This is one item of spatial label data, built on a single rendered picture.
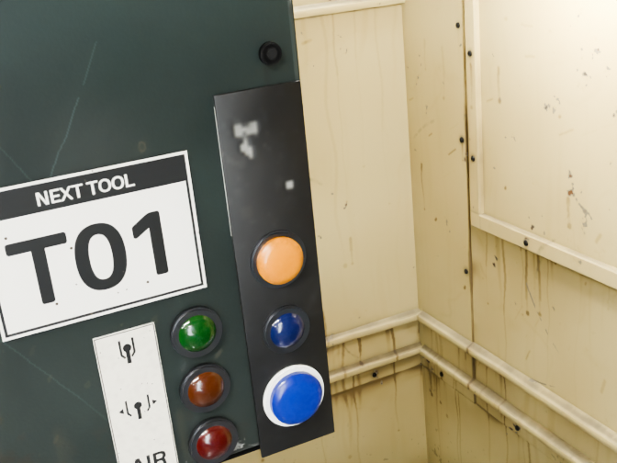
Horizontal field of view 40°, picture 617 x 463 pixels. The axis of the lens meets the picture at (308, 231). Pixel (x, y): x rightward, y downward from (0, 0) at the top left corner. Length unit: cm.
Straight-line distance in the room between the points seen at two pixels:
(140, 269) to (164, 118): 7
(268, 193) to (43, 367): 13
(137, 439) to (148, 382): 3
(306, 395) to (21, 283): 16
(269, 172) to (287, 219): 3
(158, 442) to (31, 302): 10
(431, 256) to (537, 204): 38
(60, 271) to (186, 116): 9
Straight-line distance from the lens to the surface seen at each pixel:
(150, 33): 39
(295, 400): 46
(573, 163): 133
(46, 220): 40
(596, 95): 127
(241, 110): 41
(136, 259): 41
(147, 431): 45
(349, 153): 164
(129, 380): 43
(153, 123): 40
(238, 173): 42
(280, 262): 43
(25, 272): 40
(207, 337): 43
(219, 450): 46
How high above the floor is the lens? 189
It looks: 20 degrees down
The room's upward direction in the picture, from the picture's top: 6 degrees counter-clockwise
